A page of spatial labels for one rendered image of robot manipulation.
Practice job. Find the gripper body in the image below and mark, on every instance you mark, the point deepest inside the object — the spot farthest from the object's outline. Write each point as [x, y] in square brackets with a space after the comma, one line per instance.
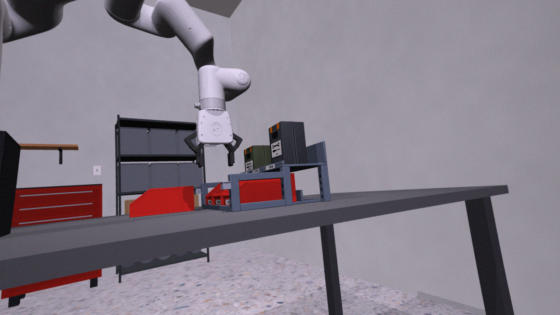
[213, 127]

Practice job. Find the dark green tool case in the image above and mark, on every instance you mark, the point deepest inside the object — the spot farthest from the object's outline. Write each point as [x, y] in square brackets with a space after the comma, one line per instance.
[257, 156]

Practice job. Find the dark grey tool case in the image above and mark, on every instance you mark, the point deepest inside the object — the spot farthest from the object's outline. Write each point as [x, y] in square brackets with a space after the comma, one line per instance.
[287, 143]

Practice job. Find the red bin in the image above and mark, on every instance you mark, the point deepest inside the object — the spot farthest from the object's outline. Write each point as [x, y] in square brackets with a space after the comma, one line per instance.
[163, 201]
[209, 196]
[217, 197]
[260, 190]

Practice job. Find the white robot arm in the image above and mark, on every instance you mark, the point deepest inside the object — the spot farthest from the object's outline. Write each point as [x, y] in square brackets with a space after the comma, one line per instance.
[168, 18]

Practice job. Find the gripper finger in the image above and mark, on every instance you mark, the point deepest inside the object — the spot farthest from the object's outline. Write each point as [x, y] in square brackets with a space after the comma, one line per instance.
[197, 150]
[232, 149]

